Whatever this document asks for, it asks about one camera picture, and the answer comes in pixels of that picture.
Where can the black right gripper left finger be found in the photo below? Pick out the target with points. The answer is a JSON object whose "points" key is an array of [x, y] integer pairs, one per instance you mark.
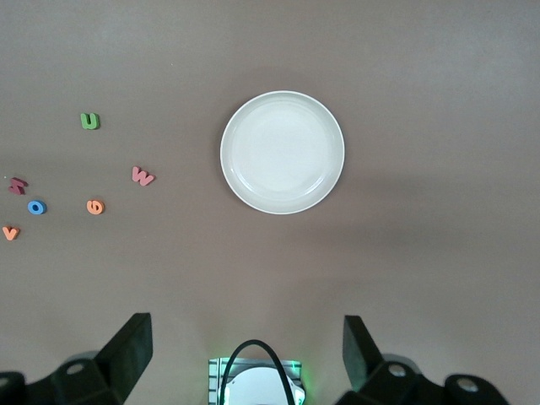
{"points": [[105, 375]]}

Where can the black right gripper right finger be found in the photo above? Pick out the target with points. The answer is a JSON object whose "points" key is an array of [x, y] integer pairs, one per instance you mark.
{"points": [[392, 384]]}

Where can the orange foam letter e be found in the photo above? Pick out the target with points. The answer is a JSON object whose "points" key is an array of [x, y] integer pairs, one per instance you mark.
{"points": [[92, 206]]}

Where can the pink foam letter W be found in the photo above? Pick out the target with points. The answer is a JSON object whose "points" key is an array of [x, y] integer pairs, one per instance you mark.
{"points": [[142, 176]]}

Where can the green foam letter u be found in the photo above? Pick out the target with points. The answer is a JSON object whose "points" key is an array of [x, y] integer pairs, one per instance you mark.
{"points": [[89, 125]]}

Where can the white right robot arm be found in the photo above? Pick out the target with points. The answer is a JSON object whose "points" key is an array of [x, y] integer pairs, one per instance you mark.
{"points": [[257, 388]]}

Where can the orange foam letter v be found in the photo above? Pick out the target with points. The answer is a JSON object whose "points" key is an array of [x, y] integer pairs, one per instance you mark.
{"points": [[10, 234]]}

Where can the blue foam letter o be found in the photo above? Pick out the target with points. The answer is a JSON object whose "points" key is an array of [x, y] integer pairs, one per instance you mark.
{"points": [[30, 207]]}

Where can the dark red foam letter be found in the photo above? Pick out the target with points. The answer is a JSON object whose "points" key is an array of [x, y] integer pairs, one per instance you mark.
{"points": [[17, 186]]}

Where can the beige round plate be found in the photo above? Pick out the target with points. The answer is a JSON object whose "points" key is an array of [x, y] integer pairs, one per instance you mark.
{"points": [[282, 152]]}

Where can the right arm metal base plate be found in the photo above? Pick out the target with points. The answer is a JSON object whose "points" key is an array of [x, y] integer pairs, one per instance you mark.
{"points": [[214, 379]]}

